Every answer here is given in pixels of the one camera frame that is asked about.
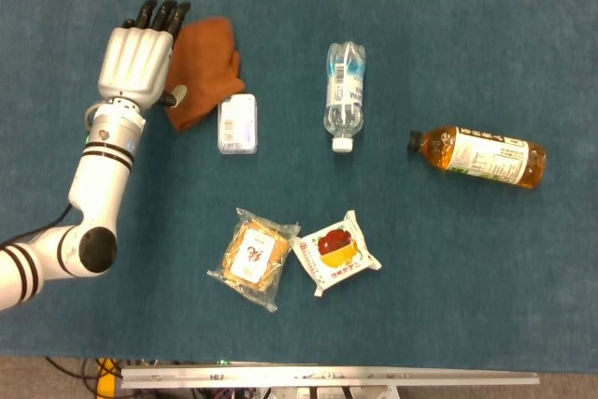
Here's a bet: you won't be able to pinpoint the amber tea bottle white label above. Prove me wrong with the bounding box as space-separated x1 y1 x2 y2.
406 125 548 190

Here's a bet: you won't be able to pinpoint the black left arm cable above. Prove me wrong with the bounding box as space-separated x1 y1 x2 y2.
0 202 75 247

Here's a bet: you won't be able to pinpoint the blue carpet table cover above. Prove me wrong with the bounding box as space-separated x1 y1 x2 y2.
0 0 598 375

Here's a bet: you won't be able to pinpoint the clear plastic box with label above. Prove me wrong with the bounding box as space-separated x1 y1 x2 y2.
217 93 258 156

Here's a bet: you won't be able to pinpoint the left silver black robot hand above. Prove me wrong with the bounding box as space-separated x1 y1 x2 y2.
96 0 192 113

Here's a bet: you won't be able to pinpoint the black floor cables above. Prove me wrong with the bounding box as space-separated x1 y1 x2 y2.
44 355 123 393

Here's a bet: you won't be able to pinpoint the aluminium profile rail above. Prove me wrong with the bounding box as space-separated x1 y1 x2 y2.
120 362 541 390

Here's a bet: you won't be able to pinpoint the brown cloth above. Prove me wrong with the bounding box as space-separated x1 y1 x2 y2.
164 16 247 133

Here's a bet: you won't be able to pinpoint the clear bread slices pack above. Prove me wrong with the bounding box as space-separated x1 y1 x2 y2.
206 207 302 314

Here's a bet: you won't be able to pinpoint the white snack packet fruit print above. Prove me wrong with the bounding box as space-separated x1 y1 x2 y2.
289 210 383 298

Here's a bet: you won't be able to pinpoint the yellow floor strip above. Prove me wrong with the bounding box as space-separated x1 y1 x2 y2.
95 357 123 399

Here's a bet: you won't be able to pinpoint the clear water bottle white cap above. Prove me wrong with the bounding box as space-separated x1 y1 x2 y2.
323 41 365 153

